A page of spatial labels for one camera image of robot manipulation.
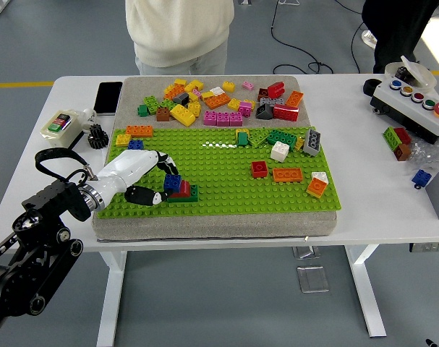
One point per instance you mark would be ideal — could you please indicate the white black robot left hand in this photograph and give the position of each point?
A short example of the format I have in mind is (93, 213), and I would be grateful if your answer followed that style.
(128, 166)

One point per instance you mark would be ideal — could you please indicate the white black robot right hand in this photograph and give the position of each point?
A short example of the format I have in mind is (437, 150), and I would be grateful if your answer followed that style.
(431, 343)

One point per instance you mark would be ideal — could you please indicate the blue four-stud brick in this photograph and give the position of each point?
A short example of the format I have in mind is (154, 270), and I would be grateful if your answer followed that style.
(173, 183)
(136, 144)

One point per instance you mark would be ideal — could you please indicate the red curved-top brick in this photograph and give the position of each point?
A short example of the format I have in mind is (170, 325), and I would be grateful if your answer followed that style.
(184, 188)

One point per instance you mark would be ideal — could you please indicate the dark green eight-stud brick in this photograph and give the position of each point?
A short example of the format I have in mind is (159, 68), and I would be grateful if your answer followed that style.
(282, 138)
(194, 194)

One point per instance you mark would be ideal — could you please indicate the smartphone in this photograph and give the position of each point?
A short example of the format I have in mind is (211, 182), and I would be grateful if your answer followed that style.
(108, 98)

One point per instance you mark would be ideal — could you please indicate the green studded baseplate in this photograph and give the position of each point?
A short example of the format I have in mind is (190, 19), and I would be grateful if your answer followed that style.
(233, 197)

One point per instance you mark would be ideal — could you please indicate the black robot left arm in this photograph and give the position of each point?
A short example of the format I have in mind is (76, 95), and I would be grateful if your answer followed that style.
(27, 260)

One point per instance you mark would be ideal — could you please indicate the yellow four-stud brick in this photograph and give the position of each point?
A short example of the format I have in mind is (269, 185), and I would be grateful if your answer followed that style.
(122, 140)
(233, 104)
(195, 108)
(228, 86)

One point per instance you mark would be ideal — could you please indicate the orange eight-stud brick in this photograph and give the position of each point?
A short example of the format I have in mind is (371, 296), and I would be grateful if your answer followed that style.
(139, 131)
(217, 102)

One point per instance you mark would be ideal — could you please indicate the small dark green brick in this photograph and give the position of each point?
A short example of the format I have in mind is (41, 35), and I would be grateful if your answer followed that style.
(142, 110)

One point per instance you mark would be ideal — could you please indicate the brown four-stud brick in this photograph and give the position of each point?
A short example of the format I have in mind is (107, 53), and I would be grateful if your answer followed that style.
(163, 115)

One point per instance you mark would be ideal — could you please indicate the lime green stud brick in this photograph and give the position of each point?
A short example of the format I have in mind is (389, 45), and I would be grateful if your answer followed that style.
(151, 105)

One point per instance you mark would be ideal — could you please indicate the large yellow rounded brick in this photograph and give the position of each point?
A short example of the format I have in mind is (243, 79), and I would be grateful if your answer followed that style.
(182, 115)

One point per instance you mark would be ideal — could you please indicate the orange stud brick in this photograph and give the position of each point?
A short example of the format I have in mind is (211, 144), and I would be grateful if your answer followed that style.
(294, 99)
(173, 92)

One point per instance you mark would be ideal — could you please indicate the black grey sloped brick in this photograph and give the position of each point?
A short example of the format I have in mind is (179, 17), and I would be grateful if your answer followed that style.
(264, 112)
(181, 98)

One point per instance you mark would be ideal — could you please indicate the yellow stud brick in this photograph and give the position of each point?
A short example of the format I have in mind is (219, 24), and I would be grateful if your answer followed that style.
(194, 86)
(180, 82)
(206, 95)

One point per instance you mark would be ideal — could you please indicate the small pink brick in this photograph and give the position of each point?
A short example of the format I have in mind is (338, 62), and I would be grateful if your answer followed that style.
(197, 93)
(247, 85)

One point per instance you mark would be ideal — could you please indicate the pink long brick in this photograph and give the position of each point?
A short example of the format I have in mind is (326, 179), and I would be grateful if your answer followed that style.
(222, 118)

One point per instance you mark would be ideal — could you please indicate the small white brick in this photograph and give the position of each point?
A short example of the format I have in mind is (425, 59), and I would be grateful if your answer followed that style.
(216, 91)

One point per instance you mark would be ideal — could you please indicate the small teal green brick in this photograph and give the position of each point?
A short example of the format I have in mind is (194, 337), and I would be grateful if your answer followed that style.
(243, 139)

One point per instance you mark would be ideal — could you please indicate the yellow hollow brick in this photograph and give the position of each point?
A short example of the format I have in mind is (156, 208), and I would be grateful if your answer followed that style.
(241, 131)

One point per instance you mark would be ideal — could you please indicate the pink four-stud brick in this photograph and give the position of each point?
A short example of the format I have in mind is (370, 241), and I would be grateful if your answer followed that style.
(245, 109)

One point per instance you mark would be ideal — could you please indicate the lime green flat brick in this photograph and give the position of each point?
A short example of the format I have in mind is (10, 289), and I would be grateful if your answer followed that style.
(259, 138)

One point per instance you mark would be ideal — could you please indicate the white four-stud brick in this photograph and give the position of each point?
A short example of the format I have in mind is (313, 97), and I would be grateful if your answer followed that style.
(279, 152)

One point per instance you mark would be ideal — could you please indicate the dark brown brick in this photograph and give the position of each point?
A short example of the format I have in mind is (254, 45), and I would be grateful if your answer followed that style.
(262, 94)

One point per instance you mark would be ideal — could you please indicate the grey flat stud brick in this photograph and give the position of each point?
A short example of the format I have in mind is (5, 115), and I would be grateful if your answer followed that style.
(271, 101)

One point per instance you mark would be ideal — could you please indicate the red stud brick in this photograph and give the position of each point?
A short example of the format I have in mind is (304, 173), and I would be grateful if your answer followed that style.
(403, 135)
(276, 90)

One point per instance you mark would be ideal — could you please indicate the large red brick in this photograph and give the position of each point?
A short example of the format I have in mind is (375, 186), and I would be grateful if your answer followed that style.
(285, 112)

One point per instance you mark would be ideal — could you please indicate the blue brick keyring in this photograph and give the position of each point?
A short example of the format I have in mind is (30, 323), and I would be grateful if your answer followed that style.
(421, 177)

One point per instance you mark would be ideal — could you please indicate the small yellow tilted brick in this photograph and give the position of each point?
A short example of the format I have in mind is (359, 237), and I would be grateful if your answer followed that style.
(299, 144)

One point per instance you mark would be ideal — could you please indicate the orange brick with yellow base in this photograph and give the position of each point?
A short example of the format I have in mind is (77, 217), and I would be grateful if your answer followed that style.
(316, 188)

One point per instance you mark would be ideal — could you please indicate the white sloped brick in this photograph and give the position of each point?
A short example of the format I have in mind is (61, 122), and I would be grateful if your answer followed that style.
(319, 177)

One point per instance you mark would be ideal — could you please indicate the black gear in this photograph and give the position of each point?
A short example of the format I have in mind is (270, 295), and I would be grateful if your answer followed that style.
(97, 137)

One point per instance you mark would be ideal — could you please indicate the small white plastic part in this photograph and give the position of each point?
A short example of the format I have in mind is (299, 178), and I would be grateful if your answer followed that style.
(89, 115)

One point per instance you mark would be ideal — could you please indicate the table height control panel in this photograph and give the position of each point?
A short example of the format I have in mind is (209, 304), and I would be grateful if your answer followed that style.
(429, 247)

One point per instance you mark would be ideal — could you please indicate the grey foam mat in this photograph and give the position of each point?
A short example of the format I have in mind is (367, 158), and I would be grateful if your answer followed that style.
(212, 226)

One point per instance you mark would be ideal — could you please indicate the clear floor socket cover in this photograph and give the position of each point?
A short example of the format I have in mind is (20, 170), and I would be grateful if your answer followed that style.
(306, 252)
(313, 279)

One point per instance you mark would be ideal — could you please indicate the person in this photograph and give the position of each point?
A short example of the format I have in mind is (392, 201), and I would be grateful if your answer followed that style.
(400, 25)
(368, 38)
(179, 29)

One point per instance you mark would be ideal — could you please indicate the clear plastic bag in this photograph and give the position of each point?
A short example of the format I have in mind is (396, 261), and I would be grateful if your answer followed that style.
(429, 153)

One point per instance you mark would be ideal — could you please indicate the white table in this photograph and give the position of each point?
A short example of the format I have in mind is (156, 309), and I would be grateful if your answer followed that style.
(367, 162)

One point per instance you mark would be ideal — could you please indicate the white button control box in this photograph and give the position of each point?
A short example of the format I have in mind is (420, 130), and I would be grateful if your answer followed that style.
(407, 108)

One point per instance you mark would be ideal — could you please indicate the white round lidded container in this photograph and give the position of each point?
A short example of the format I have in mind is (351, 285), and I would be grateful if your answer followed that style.
(421, 74)

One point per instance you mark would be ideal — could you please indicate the cream switch box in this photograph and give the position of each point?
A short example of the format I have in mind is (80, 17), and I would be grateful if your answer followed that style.
(61, 126)

